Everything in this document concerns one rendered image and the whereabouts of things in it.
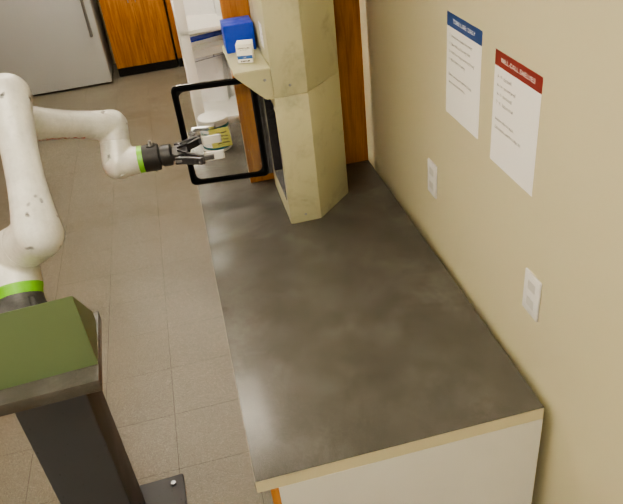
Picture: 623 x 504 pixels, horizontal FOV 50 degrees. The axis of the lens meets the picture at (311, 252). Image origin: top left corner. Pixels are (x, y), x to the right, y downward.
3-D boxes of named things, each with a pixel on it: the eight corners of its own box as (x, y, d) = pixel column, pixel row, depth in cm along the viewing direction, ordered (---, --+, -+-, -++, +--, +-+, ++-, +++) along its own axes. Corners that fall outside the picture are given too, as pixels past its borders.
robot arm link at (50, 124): (19, 146, 208) (36, 137, 200) (12, 110, 208) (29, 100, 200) (119, 146, 235) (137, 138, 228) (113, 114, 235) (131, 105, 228)
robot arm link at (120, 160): (108, 183, 232) (102, 179, 221) (101, 148, 232) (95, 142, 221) (149, 176, 234) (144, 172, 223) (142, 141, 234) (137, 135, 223)
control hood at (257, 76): (258, 68, 238) (253, 39, 233) (274, 99, 212) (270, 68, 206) (226, 73, 237) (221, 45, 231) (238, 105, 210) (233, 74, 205)
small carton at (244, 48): (255, 57, 216) (252, 38, 213) (253, 62, 212) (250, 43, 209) (239, 58, 217) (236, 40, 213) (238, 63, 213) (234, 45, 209)
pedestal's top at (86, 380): (-19, 421, 178) (-25, 411, 176) (-4, 345, 205) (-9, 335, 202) (102, 390, 184) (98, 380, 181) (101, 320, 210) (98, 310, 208)
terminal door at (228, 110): (269, 175, 260) (254, 75, 238) (192, 185, 259) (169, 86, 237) (269, 174, 261) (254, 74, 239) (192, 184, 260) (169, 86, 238)
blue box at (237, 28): (252, 41, 232) (248, 14, 227) (256, 49, 223) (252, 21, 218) (223, 46, 230) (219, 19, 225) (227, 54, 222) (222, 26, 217)
